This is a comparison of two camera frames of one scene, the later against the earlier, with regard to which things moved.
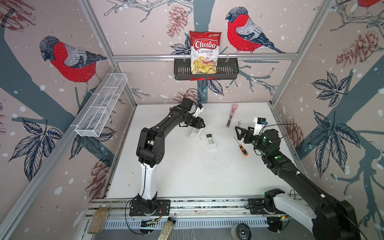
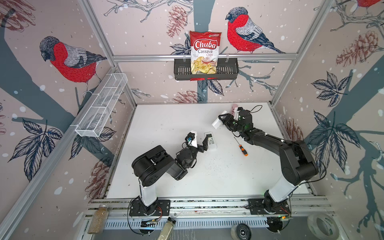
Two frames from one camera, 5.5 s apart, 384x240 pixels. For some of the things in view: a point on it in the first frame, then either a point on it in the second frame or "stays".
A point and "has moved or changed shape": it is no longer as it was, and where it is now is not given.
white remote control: (196, 132) has moved or changed shape
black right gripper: (243, 133) → (227, 119)
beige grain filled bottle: (166, 232) stays
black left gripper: (198, 120) → (204, 143)
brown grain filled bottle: (99, 220) stays
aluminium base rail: (194, 213) stays
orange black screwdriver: (242, 149) stays
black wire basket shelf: (227, 69) stays
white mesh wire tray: (93, 121) stays
